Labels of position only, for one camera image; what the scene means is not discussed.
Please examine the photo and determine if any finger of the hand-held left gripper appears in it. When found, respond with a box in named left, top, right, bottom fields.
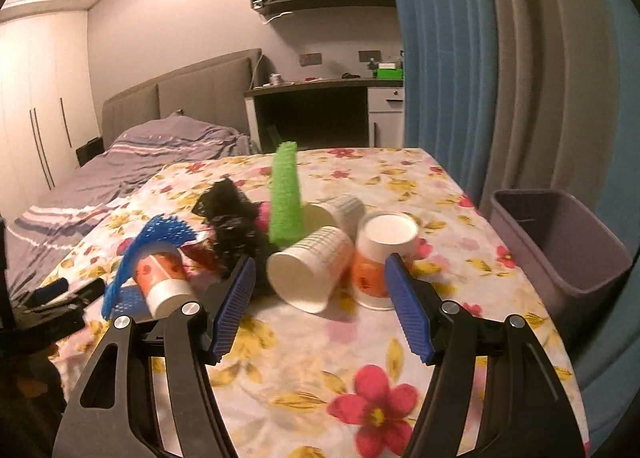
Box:
left=10, top=305, right=86, bottom=339
left=25, top=278, right=107, bottom=311

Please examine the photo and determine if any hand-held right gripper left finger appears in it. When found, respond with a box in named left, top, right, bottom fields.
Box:
left=52, top=254, right=258, bottom=458

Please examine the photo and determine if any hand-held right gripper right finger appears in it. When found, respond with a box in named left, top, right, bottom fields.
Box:
left=384, top=253, right=588, bottom=458

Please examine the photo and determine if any red snack packet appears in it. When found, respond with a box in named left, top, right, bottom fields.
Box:
left=177, top=238, right=223, bottom=271

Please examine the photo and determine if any apple print paper cup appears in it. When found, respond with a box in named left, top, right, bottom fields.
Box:
left=350, top=210, right=421, bottom=311
left=132, top=244, right=200, bottom=321

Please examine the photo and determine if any black plastic bag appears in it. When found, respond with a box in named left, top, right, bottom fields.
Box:
left=191, top=178, right=281, bottom=296

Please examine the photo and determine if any white lined paper cup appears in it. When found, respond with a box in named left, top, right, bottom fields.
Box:
left=300, top=194, right=366, bottom=243
left=266, top=226, right=357, bottom=315

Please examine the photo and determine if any blue foam net sleeve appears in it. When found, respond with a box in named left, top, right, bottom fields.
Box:
left=101, top=214, right=201, bottom=321

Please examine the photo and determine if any green foam net sleeve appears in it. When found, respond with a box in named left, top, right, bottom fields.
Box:
left=268, top=142, right=307, bottom=249

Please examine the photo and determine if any grey plastic trash bin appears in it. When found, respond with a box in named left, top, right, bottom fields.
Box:
left=489, top=188, right=635, bottom=339

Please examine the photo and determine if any floral tablecloth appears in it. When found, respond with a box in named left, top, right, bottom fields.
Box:
left=37, top=147, right=591, bottom=458

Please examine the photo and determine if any grey striped blanket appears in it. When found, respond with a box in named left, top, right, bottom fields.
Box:
left=0, top=112, right=258, bottom=299

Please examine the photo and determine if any black bedside box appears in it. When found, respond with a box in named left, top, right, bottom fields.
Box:
left=76, top=137, right=105, bottom=167

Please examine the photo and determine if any white wardrobe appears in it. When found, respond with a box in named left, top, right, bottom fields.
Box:
left=0, top=12, right=103, bottom=219

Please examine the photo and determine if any white drawer cabinet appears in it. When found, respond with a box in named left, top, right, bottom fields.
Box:
left=367, top=86, right=405, bottom=149

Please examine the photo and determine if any blue curtain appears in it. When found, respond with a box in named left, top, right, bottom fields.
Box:
left=382, top=0, right=508, bottom=211
left=565, top=0, right=640, bottom=444

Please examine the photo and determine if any grey upholstered bed headboard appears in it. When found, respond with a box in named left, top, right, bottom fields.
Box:
left=101, top=48, right=263, bottom=151

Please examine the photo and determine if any dark top desk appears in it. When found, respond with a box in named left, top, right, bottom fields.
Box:
left=244, top=78, right=405, bottom=153

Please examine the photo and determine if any grey curtain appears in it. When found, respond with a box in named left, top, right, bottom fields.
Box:
left=480, top=0, right=636, bottom=259

